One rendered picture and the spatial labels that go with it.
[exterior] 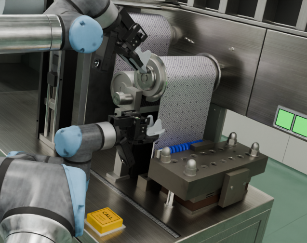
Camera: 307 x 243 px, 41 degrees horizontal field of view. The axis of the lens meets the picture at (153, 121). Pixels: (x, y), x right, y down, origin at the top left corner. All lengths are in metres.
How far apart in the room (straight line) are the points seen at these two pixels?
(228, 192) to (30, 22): 0.76
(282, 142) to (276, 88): 2.76
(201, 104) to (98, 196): 0.45
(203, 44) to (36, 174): 0.98
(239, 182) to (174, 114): 0.29
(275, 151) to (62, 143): 3.28
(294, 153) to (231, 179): 2.82
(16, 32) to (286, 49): 0.82
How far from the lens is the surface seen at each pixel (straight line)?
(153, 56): 1.24
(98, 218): 1.11
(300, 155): 4.04
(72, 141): 1.03
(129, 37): 1.12
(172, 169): 1.18
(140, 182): 1.32
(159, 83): 1.21
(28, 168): 0.71
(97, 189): 1.29
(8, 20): 0.85
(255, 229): 1.47
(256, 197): 1.44
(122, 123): 1.13
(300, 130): 1.32
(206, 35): 1.52
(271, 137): 4.15
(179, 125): 1.32
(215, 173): 1.22
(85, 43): 0.87
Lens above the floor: 1.54
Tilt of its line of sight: 19 degrees down
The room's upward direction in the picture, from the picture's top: 9 degrees clockwise
